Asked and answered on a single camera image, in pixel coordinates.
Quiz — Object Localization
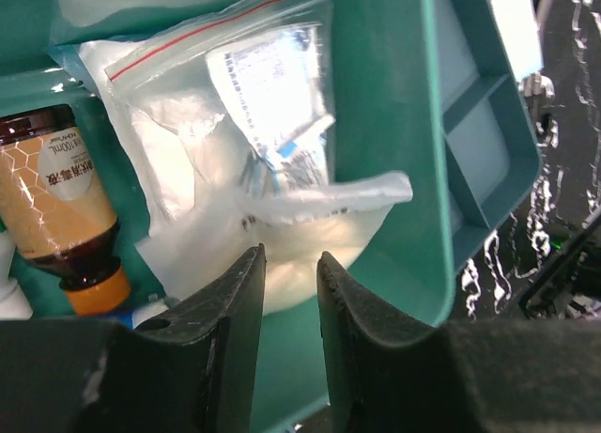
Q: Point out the white plastic medicine bottle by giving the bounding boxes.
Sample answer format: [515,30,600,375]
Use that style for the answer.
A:
[0,230,34,321]

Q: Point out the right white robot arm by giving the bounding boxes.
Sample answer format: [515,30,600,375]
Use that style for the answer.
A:
[518,209,600,320]

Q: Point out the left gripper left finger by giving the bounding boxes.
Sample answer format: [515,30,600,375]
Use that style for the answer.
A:
[1,246,266,432]

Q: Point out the dark blue divided tray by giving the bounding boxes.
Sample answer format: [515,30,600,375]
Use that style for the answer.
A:
[429,0,541,279]

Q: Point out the small white blue bottle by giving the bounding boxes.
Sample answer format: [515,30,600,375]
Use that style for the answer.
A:
[99,297,179,329]

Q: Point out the clear bag cotton balls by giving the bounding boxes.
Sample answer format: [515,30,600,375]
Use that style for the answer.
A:
[206,169,415,317]

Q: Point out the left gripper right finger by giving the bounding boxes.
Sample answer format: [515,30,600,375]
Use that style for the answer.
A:
[316,254,600,432]

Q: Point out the green medicine box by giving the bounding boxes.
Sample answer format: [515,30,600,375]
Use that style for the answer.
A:
[0,0,456,433]

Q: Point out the amber bottle orange label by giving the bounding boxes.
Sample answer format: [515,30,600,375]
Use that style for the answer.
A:
[1,104,131,316]

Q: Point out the small clear plastic packet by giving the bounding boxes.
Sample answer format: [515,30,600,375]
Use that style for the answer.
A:
[105,0,335,192]

